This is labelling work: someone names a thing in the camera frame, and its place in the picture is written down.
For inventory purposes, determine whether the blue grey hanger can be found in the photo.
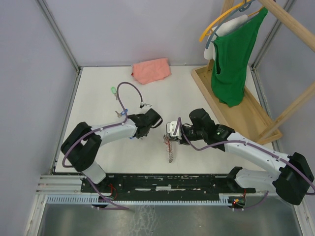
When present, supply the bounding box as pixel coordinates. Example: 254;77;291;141
199;0;264;53

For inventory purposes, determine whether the key with green tag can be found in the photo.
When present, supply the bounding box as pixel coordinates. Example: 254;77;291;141
111;87;119;100

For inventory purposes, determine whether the right aluminium frame post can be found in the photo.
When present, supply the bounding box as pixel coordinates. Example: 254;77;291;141
249;10;283;70

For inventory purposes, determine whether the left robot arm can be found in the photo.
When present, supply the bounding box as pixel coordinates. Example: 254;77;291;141
61;108;163;192

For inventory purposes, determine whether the white cable duct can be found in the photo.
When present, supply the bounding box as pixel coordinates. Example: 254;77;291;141
46;194;232;207

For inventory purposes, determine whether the white garment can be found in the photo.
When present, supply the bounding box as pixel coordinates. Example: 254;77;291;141
203;14;248;60

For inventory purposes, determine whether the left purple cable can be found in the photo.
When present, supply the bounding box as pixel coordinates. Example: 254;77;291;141
62;82;145;211

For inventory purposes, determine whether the green shirt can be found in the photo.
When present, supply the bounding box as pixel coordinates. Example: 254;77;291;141
211;7;268;107

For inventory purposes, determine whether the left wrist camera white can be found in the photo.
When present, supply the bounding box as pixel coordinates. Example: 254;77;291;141
140;102;152;109

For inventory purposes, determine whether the folded pink cloth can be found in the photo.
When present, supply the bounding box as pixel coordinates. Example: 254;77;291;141
131;58;171;85

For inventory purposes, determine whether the yellow hanger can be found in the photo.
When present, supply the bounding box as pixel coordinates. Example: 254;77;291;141
199;0;255;42

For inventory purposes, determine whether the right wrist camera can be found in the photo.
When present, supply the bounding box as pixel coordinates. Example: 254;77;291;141
166;121;182;142

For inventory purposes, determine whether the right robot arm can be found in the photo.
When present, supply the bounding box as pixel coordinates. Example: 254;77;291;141
166;109;315;206

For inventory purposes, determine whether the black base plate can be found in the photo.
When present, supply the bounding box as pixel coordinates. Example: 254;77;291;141
95;173;255;201

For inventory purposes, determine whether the aluminium corner frame post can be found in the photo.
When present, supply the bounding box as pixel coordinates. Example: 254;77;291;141
35;0;81;71

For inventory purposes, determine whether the metal key organizer red handle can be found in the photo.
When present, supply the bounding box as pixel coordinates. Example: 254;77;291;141
163;134;174;163

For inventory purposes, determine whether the wooden clothes rack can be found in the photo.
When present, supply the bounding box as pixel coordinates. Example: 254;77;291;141
191;0;315;145

